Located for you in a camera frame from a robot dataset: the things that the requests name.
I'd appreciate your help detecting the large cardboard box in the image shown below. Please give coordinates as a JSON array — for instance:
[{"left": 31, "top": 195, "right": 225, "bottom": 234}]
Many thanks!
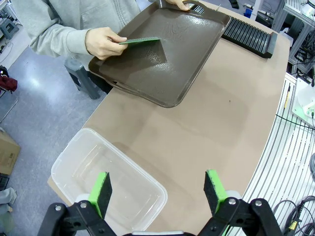
[{"left": 0, "top": 127, "right": 21, "bottom": 176}]

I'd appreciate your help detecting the grey cable bundle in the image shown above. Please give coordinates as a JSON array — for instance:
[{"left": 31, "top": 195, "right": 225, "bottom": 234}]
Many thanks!
[{"left": 272, "top": 152, "right": 315, "bottom": 234}]

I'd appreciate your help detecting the person's right forearm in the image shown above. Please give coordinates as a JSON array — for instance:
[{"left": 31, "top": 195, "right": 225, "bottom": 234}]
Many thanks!
[{"left": 29, "top": 24, "right": 92, "bottom": 59}]

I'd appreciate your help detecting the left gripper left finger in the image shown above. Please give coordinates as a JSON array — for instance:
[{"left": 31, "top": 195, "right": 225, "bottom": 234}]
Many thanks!
[{"left": 36, "top": 171, "right": 117, "bottom": 236}]

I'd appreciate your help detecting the person's left hand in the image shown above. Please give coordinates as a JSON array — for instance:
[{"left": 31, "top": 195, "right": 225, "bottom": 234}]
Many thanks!
[{"left": 165, "top": 0, "right": 191, "bottom": 12}]

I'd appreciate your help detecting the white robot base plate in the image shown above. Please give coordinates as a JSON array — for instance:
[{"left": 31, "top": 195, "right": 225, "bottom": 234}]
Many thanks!
[{"left": 291, "top": 77, "right": 315, "bottom": 129}]

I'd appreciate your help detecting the person in grey hoodie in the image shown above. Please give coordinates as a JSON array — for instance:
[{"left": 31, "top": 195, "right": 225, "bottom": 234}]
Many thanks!
[{"left": 11, "top": 0, "right": 158, "bottom": 59}]

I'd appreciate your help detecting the dark brown plastic tray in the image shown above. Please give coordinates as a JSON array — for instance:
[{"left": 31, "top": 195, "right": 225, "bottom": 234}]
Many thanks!
[{"left": 88, "top": 0, "right": 232, "bottom": 108}]

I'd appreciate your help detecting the dark red cloth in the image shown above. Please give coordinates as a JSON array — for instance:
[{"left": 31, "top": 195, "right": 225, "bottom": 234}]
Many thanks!
[{"left": 0, "top": 65, "right": 19, "bottom": 93}]

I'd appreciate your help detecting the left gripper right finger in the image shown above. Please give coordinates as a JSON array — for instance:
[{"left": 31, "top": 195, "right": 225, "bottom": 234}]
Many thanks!
[{"left": 198, "top": 169, "right": 283, "bottom": 236}]

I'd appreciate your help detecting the aluminium profile platform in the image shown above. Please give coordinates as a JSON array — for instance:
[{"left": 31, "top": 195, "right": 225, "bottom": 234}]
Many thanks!
[{"left": 230, "top": 73, "right": 315, "bottom": 236}]

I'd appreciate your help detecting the black slotted PCB rack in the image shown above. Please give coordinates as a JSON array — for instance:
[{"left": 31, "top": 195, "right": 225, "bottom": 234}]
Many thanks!
[{"left": 220, "top": 16, "right": 279, "bottom": 59}]

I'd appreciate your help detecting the grey plastic stool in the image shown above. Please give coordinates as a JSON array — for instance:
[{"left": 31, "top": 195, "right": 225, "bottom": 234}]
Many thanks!
[{"left": 63, "top": 58, "right": 102, "bottom": 100}]

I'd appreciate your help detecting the person's right hand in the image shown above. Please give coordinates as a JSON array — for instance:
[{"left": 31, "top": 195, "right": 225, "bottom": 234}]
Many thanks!
[{"left": 85, "top": 27, "right": 128, "bottom": 60}]

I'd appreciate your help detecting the green PCB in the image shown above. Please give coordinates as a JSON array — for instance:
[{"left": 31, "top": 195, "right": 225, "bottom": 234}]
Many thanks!
[{"left": 118, "top": 36, "right": 162, "bottom": 46}]

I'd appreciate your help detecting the clear plastic box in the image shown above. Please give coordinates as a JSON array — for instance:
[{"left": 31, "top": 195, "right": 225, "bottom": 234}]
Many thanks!
[{"left": 50, "top": 127, "right": 169, "bottom": 232}]

